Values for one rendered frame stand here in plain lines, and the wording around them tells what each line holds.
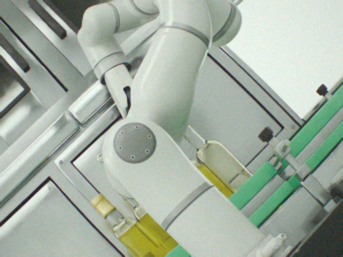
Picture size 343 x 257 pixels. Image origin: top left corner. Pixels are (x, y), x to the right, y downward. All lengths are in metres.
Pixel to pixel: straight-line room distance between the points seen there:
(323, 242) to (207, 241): 0.17
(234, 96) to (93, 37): 0.37
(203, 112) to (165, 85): 0.61
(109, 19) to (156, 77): 0.46
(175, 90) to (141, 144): 0.10
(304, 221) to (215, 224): 0.37
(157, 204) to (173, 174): 0.05
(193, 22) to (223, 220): 0.30
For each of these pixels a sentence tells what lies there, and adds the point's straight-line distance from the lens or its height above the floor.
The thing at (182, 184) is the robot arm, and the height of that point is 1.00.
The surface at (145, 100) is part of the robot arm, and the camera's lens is 1.02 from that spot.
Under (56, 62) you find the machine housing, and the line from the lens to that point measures 1.71.
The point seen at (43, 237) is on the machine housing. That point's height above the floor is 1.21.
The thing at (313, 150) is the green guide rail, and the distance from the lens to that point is 1.46.
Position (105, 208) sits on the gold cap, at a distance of 1.43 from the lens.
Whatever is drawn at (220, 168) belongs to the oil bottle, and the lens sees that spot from 1.43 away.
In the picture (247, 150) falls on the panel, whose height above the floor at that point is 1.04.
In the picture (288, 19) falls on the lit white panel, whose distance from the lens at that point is 1.74.
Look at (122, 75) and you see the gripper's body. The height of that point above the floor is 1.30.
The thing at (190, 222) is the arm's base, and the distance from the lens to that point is 0.96.
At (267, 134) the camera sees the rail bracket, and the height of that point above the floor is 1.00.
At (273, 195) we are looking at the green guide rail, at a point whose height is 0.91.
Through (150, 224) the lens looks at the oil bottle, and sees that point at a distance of 1.40.
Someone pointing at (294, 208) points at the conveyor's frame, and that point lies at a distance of 1.30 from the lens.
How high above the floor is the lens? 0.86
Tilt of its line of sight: 12 degrees up
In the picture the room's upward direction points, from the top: 45 degrees counter-clockwise
